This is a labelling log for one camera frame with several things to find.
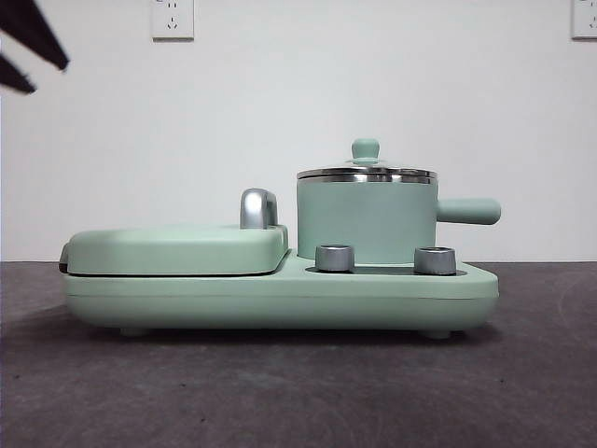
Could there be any glass pot lid green knob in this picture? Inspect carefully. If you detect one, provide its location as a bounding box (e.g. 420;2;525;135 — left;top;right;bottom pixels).
297;137;438;183

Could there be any green breakfast machine base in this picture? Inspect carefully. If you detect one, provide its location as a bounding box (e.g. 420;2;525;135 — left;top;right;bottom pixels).
62;248;500;339

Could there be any silver control knob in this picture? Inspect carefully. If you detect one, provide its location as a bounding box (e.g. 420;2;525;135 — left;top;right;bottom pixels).
413;245;457;275
314;244;355;273

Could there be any white wall socket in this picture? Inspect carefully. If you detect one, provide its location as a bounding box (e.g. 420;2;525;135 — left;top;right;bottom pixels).
571;0;597;40
151;0;195;42

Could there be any chrome cover handle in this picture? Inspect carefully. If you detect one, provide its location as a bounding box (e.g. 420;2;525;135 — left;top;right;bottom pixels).
240;188;281;231

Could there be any green pot with handle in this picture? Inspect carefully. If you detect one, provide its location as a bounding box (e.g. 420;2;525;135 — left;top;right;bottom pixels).
296;179;503;263

